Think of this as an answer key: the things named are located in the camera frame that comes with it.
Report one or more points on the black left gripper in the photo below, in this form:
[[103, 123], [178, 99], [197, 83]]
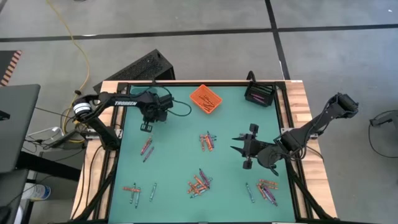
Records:
[[157, 105]]

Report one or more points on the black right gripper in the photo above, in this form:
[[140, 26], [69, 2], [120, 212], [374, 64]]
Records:
[[252, 147]]

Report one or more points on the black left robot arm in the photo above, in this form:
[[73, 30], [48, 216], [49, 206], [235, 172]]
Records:
[[124, 102]]

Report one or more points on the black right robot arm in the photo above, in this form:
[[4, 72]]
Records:
[[311, 127]]

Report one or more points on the black clamp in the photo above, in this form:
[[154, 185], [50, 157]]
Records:
[[251, 76], [153, 81]]

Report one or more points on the black perforated metal case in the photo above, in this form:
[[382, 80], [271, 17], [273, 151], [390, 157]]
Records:
[[140, 70]]

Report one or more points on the orange plastic basket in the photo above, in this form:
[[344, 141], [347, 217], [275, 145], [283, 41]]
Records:
[[196, 95]]

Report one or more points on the black plastic basket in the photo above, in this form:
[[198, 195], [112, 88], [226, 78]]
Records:
[[267, 88]]

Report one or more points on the light wooden table board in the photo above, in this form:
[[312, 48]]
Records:
[[298, 105]]

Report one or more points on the black floor tape strip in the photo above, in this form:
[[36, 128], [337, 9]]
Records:
[[279, 46], [155, 34]]

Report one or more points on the white power strip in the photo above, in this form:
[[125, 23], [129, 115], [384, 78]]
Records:
[[46, 132]]

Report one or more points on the dark grey desk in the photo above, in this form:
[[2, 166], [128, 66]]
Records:
[[18, 124]]

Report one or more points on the white blue plastic bottle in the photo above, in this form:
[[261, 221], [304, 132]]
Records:
[[38, 192]]

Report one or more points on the grey metal stand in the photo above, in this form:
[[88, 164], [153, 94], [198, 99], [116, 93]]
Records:
[[385, 118]]

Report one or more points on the black mat orange-striped edge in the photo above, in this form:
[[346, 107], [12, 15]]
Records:
[[6, 62]]

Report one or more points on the black metal table frame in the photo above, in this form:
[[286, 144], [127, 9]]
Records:
[[217, 83]]

